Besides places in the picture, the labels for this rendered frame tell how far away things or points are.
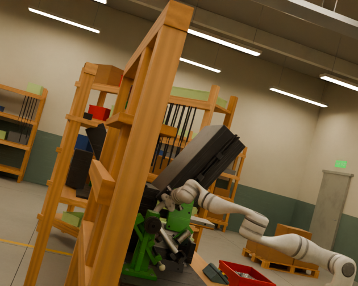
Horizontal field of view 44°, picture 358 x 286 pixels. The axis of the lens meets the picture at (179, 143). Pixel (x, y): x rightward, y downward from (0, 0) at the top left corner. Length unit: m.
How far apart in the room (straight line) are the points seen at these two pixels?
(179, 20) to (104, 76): 4.42
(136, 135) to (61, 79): 9.57
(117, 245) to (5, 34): 9.99
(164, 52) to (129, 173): 0.43
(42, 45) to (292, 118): 6.70
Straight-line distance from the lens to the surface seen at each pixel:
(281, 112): 12.24
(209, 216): 11.13
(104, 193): 1.62
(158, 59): 1.55
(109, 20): 11.35
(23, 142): 10.50
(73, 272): 3.04
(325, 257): 1.97
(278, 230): 8.95
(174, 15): 1.59
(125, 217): 1.54
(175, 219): 2.22
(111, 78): 5.93
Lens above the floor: 1.41
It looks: 2 degrees up
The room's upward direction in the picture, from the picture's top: 15 degrees clockwise
